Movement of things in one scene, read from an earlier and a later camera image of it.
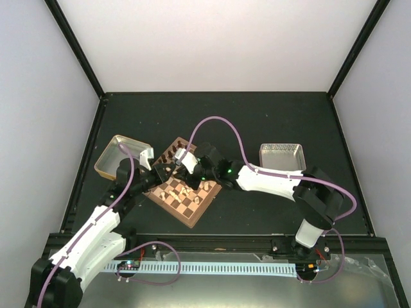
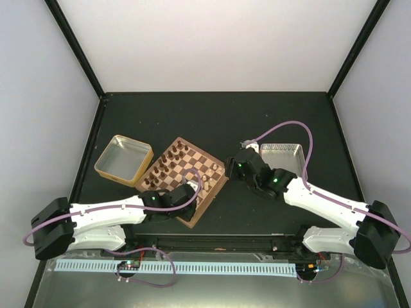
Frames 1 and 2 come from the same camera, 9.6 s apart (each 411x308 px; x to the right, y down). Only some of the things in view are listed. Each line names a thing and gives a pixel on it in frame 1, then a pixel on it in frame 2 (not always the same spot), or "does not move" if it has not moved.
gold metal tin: (107, 161) does not move
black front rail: (336, 245) does not move
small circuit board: (129, 265) does not move
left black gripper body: (159, 172) -> (186, 215)
